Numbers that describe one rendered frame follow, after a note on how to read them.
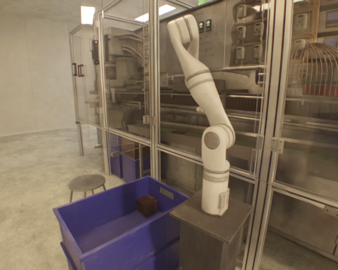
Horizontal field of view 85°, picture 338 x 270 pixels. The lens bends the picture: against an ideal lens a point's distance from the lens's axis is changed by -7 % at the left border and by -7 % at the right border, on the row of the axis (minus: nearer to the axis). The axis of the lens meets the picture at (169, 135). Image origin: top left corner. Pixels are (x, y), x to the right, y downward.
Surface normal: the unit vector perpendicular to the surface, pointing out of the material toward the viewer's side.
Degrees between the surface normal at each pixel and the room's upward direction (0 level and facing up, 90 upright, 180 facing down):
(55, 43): 90
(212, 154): 93
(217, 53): 90
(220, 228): 0
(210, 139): 92
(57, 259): 0
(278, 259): 0
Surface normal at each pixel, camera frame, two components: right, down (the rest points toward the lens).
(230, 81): -0.74, 0.15
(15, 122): 0.67, 0.18
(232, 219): 0.00, -0.97
